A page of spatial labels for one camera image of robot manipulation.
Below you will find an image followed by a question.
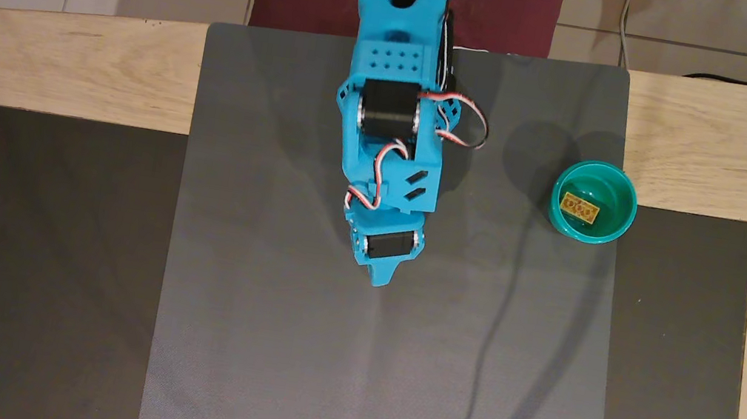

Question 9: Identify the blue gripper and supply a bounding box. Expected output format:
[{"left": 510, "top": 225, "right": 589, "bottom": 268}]
[{"left": 332, "top": 198, "right": 434, "bottom": 295}]

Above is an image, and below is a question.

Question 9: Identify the cream lego brick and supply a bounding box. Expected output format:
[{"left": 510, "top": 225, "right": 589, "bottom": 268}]
[{"left": 558, "top": 192, "right": 603, "bottom": 226}]

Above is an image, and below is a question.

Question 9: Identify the dark grey mat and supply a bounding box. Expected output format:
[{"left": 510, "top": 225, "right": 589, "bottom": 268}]
[{"left": 139, "top": 1, "right": 666, "bottom": 419}]

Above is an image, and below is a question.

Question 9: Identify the green plastic cup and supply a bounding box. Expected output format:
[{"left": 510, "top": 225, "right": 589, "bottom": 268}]
[{"left": 544, "top": 154, "right": 644, "bottom": 249}]

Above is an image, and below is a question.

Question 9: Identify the red white black servo cable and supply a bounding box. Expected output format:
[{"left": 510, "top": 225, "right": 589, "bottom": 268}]
[{"left": 344, "top": 132, "right": 416, "bottom": 217}]

